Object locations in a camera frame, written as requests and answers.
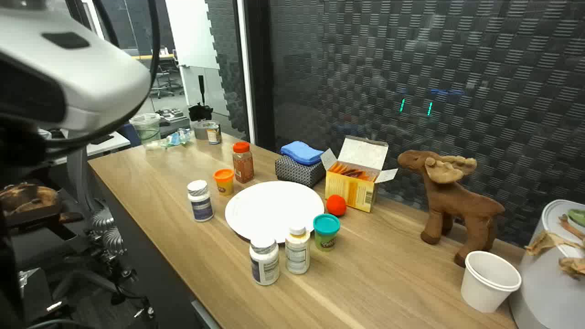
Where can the small glass jar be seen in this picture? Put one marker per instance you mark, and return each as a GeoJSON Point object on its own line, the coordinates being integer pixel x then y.
{"type": "Point", "coordinates": [214, 132]}

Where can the blue folded cloth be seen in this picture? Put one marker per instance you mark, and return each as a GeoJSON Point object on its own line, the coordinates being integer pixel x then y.
{"type": "Point", "coordinates": [302, 152]}

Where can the brown plush moose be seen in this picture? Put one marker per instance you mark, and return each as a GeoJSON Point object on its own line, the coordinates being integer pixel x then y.
{"type": "Point", "coordinates": [448, 200]}

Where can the grey sponge block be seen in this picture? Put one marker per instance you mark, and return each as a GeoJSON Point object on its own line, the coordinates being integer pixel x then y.
{"type": "Point", "coordinates": [291, 171]}

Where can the white paper cup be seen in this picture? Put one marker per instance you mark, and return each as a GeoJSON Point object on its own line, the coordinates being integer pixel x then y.
{"type": "Point", "coordinates": [488, 280]}

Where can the yellow open cardboard box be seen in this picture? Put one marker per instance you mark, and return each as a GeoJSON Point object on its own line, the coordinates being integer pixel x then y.
{"type": "Point", "coordinates": [356, 171]}

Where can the green tub teal lid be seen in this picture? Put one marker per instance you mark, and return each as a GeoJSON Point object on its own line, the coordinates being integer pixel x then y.
{"type": "Point", "coordinates": [325, 229]}

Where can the white paper plate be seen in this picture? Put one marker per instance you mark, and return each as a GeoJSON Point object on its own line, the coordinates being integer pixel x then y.
{"type": "Point", "coordinates": [271, 209]}

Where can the white pill bottle blue label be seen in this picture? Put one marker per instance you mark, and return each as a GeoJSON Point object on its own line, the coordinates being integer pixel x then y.
{"type": "Point", "coordinates": [265, 260]}

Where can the red ball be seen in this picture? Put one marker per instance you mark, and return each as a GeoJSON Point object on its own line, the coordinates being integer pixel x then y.
{"type": "Point", "coordinates": [336, 205]}

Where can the spice jar orange cap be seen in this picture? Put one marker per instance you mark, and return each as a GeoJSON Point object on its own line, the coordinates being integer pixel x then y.
{"type": "Point", "coordinates": [241, 160]}

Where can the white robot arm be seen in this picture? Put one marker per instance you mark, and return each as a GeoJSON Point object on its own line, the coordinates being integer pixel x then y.
{"type": "Point", "coordinates": [58, 74]}

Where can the yellow tub orange lid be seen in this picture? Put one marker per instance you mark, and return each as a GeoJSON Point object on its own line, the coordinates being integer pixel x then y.
{"type": "Point", "coordinates": [223, 180]}

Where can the white bottle cream cap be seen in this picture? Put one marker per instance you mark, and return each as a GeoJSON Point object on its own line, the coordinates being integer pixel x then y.
{"type": "Point", "coordinates": [296, 249]}

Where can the white bucket with items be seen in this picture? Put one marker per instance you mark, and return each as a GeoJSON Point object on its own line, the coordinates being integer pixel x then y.
{"type": "Point", "coordinates": [548, 297]}

